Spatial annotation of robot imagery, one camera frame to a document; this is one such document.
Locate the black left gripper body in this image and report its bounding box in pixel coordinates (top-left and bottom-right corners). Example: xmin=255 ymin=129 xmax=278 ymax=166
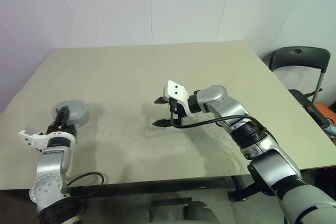
xmin=46 ymin=122 xmax=77 ymax=137

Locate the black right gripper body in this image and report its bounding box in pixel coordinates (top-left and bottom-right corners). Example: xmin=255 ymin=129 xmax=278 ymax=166
xmin=167 ymin=98 xmax=188 ymax=125

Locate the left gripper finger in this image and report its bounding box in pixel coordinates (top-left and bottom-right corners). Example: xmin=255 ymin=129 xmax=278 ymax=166
xmin=54 ymin=105 xmax=71 ymax=125

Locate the grey round motor lid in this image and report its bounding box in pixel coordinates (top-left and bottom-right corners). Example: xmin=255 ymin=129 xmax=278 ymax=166
xmin=52 ymin=99 xmax=89 ymax=120

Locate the grey rounded shape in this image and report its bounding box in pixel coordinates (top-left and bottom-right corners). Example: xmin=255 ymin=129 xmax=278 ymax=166
xmin=183 ymin=200 xmax=219 ymax=224

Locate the dark plastic folding chair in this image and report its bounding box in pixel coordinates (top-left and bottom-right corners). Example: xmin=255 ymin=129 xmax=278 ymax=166
xmin=258 ymin=46 xmax=331 ymax=109

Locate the black oblong device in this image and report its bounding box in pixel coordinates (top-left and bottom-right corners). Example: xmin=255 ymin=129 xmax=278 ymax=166
xmin=304 ymin=103 xmax=330 ymax=128

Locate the orange box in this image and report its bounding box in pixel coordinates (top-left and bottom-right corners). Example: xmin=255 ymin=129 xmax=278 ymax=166
xmin=313 ymin=102 xmax=336 ymax=130

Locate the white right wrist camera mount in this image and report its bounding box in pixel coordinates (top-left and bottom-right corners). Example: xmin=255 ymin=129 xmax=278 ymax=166
xmin=162 ymin=80 xmax=197 ymax=118

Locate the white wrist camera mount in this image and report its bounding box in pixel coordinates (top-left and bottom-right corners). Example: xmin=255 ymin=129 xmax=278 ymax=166
xmin=17 ymin=127 xmax=78 ymax=154
xmin=162 ymin=80 xmax=197 ymax=118

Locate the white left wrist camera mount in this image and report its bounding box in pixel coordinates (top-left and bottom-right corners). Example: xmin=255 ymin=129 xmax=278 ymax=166
xmin=17 ymin=127 xmax=78 ymax=154

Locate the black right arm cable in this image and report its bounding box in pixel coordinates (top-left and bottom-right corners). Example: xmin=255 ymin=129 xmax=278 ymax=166
xmin=169 ymin=104 xmax=268 ymax=133

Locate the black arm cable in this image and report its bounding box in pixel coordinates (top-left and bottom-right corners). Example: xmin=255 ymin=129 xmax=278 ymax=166
xmin=65 ymin=172 xmax=105 ymax=188
xmin=169 ymin=104 xmax=268 ymax=133

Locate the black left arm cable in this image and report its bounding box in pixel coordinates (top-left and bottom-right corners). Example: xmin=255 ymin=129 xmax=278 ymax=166
xmin=65 ymin=172 xmax=105 ymax=188

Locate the black metal table frame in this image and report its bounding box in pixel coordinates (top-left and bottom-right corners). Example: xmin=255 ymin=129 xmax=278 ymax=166
xmin=67 ymin=175 xmax=263 ymax=202

